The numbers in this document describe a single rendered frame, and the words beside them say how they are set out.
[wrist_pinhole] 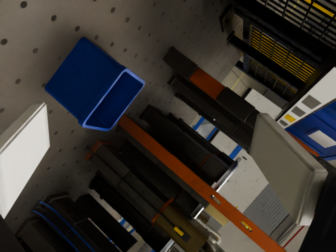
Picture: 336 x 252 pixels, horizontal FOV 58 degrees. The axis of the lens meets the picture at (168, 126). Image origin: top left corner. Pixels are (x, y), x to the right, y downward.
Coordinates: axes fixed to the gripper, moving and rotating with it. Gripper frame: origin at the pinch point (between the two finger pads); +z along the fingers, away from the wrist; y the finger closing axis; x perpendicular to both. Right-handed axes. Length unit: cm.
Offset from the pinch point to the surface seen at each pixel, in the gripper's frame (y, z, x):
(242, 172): 290, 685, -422
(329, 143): 39, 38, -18
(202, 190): 15, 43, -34
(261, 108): 325, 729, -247
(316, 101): 18.9, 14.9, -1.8
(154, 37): 2, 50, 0
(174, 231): 8, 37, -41
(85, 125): -8.9, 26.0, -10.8
